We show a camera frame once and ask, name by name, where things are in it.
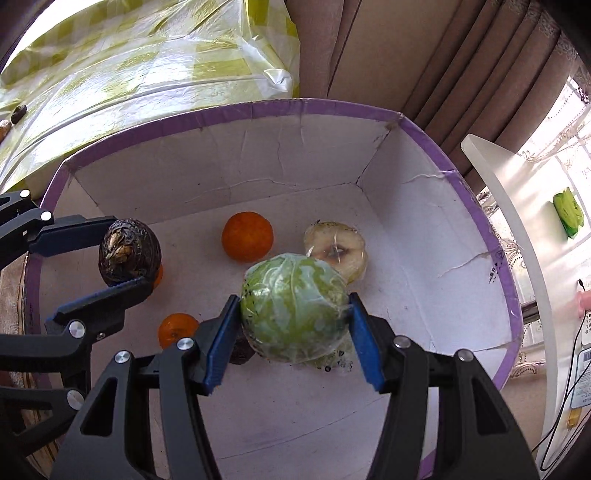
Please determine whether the dark wrinkled fruit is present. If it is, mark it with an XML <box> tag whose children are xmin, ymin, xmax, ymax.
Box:
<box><xmin>98</xmin><ymin>219</ymin><xmax>163</xmax><ymax>287</ymax></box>

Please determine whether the large orange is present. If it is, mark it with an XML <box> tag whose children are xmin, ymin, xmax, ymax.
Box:
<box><xmin>221</xmin><ymin>211</ymin><xmax>274</xmax><ymax>263</ymax></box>

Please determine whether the purple cardboard box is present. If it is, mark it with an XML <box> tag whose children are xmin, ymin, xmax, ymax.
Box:
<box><xmin>23</xmin><ymin>98</ymin><xmax>525</xmax><ymax>480</ymax></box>

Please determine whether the white labelled card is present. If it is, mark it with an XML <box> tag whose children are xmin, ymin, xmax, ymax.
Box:
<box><xmin>570</xmin><ymin>346</ymin><xmax>591</xmax><ymax>411</ymax></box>

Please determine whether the yellow checked plastic tablecloth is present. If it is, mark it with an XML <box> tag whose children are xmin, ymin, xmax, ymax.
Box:
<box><xmin>0</xmin><ymin>0</ymin><xmax>301</xmax><ymax>195</ymax></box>

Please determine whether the pale yellow fruit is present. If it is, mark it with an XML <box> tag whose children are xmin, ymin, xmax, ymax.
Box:
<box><xmin>303</xmin><ymin>222</ymin><xmax>369</xmax><ymax>284</ymax></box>

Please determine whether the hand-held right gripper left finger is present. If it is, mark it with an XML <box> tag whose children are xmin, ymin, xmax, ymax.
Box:
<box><xmin>48</xmin><ymin>295</ymin><xmax>243</xmax><ymax>480</ymax></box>

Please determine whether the medium orange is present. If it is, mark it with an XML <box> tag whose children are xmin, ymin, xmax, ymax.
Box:
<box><xmin>158</xmin><ymin>313</ymin><xmax>200</xmax><ymax>350</ymax></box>

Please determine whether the green cabbage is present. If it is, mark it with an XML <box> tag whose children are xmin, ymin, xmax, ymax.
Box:
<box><xmin>240</xmin><ymin>252</ymin><xmax>358</xmax><ymax>372</ymax></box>

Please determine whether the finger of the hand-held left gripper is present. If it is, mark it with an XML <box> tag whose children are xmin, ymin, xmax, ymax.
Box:
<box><xmin>0</xmin><ymin>276</ymin><xmax>155</xmax><ymax>462</ymax></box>
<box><xmin>0</xmin><ymin>189</ymin><xmax>118</xmax><ymax>273</ymax></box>

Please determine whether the striped towel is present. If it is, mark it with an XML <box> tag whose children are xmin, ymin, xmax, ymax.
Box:
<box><xmin>0</xmin><ymin>251</ymin><xmax>51</xmax><ymax>462</ymax></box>

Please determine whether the pink object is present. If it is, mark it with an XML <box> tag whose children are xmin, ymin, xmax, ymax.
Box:
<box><xmin>577</xmin><ymin>279</ymin><xmax>591</xmax><ymax>320</ymax></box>

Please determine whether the green packet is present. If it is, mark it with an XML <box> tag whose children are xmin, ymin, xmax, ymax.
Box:
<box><xmin>553</xmin><ymin>188</ymin><xmax>583</xmax><ymax>239</ymax></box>

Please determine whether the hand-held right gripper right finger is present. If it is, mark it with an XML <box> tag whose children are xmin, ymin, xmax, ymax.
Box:
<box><xmin>348</xmin><ymin>292</ymin><xmax>541</xmax><ymax>480</ymax></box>

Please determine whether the black cable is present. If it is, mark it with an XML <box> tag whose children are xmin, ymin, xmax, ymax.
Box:
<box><xmin>539</xmin><ymin>318</ymin><xmax>589</xmax><ymax>472</ymax></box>

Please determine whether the white shelf board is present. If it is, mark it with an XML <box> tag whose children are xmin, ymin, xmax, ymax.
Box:
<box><xmin>461</xmin><ymin>134</ymin><xmax>591</xmax><ymax>467</ymax></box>

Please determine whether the brown curtain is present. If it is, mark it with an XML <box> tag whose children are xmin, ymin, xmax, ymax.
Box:
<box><xmin>284</xmin><ymin>0</ymin><xmax>580</xmax><ymax>195</ymax></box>

